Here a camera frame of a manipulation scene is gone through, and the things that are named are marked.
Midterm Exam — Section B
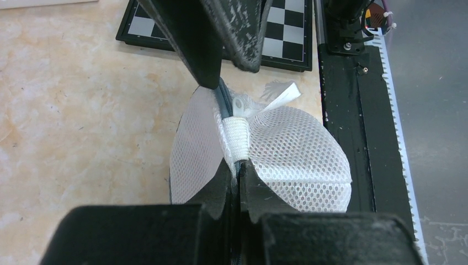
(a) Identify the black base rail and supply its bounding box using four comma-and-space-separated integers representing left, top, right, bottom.
315, 1, 415, 241

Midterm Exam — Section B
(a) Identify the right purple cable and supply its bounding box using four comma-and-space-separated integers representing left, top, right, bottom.
380, 0, 397, 34

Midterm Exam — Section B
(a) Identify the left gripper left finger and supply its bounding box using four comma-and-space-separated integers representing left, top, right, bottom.
41, 161, 240, 264

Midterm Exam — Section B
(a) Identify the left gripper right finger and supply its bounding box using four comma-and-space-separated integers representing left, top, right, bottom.
239, 161, 422, 264

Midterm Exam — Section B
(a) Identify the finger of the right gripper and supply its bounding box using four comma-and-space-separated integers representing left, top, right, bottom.
139, 0, 222, 89
201, 0, 273, 72

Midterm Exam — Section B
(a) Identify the black white checkerboard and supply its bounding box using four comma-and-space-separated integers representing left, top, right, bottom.
115, 0, 313, 72

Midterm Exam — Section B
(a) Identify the white toothed cable strip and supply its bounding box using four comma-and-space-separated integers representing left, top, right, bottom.
365, 32, 428, 264

